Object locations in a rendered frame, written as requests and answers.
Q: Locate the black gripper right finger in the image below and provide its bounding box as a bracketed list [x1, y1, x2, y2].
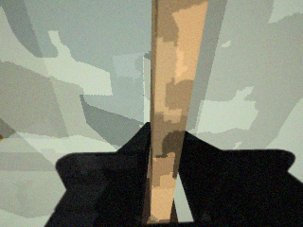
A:
[178, 131, 296, 221]

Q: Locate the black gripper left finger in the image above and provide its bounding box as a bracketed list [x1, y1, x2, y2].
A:
[56, 122, 151, 224]

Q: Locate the long wooden plank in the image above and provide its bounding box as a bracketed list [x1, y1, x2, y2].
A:
[149, 0, 208, 219]

